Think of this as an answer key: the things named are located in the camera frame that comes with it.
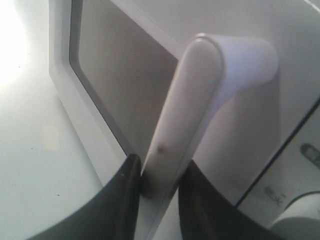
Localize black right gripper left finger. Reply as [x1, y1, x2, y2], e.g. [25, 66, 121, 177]
[32, 154, 142, 240]

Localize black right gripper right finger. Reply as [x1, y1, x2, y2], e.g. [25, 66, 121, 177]
[178, 161, 281, 240]

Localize white microwave door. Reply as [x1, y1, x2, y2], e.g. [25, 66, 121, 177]
[49, 0, 320, 240]

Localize white microwave oven body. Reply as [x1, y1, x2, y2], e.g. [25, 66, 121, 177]
[238, 102, 320, 230]

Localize upper white control knob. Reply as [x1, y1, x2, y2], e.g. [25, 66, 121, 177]
[270, 192, 320, 240]

